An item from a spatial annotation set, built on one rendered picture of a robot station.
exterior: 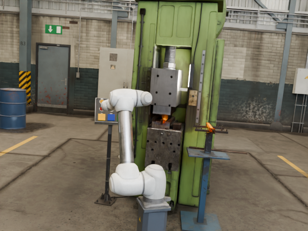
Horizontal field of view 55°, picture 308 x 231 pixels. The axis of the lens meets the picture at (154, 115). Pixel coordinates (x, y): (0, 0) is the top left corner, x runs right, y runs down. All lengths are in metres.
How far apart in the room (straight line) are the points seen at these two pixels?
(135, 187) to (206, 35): 1.93
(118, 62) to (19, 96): 2.87
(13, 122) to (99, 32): 3.81
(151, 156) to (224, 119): 6.31
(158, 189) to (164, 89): 1.42
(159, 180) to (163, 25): 1.90
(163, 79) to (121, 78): 5.37
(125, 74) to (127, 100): 6.39
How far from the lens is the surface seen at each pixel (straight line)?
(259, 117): 9.67
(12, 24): 10.26
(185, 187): 3.54
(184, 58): 3.65
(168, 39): 3.35
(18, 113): 7.32
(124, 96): 2.12
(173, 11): 3.40
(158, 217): 2.15
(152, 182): 2.04
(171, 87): 3.18
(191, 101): 3.29
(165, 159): 3.26
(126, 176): 2.00
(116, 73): 8.54
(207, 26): 3.33
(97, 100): 3.24
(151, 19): 3.42
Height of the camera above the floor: 1.52
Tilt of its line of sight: 8 degrees down
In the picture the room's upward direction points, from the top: 4 degrees clockwise
